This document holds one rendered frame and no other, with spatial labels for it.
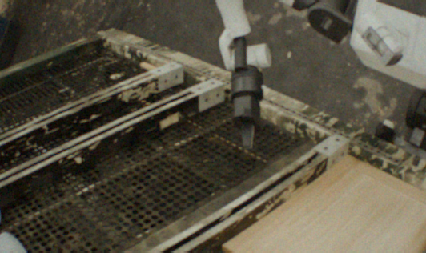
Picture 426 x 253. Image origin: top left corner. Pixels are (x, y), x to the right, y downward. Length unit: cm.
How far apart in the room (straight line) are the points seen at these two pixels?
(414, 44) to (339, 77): 161
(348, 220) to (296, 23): 183
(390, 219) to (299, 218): 27
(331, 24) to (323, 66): 154
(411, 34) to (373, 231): 53
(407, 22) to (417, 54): 8
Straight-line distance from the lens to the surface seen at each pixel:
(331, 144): 155
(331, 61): 279
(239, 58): 136
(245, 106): 132
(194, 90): 182
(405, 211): 142
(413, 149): 171
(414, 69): 116
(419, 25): 116
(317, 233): 130
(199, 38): 333
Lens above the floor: 237
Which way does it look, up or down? 52 degrees down
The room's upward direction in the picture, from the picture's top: 64 degrees counter-clockwise
